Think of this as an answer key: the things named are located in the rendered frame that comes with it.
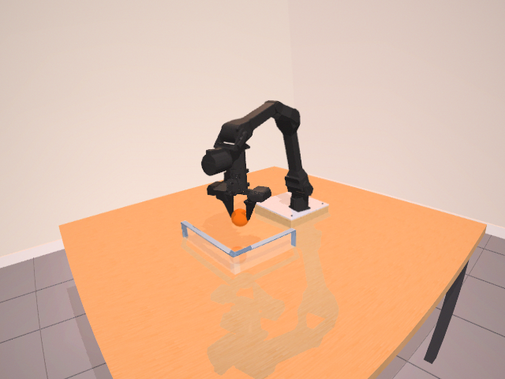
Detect clear low corner wall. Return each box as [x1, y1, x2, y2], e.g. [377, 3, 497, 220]
[181, 221, 297, 258]

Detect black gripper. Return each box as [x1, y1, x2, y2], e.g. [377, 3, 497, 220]
[207, 167, 271, 221]

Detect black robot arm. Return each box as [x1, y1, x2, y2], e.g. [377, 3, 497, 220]
[201, 100, 313, 212]

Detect clear low l-shaped wall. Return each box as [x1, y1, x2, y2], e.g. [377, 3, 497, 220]
[181, 224, 296, 275]

